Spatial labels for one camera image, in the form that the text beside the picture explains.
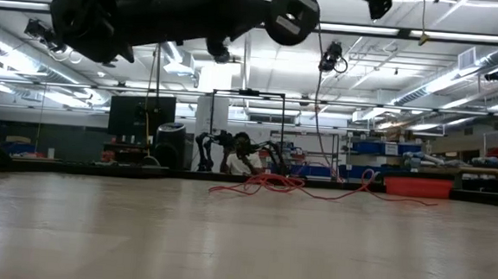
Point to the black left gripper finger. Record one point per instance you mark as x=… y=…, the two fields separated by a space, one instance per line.
x=250 y=16

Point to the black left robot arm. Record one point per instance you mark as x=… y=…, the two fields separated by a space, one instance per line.
x=87 y=26

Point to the yellow hanging plug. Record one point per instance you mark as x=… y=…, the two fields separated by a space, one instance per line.
x=423 y=38

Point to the white air vent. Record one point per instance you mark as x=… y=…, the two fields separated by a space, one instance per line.
x=467 y=58

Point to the background black robot rig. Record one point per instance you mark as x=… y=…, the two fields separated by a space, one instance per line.
x=283 y=115

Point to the black monitor screen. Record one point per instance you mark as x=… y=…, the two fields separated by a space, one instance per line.
x=125 y=114

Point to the blue storage bin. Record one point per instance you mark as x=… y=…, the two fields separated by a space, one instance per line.
x=370 y=148

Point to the person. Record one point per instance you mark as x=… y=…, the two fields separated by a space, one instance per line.
x=243 y=163

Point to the black spotlight cluster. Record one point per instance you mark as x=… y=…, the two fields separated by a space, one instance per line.
x=37 y=29

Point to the red collapsible bin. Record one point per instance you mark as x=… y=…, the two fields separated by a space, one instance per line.
x=419 y=188

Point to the wooden workbench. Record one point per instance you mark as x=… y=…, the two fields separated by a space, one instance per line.
x=489 y=172

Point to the small black hanging camera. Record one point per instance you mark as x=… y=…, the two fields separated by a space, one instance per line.
x=222 y=59

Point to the silver air duct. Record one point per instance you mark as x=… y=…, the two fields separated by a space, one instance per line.
x=452 y=78

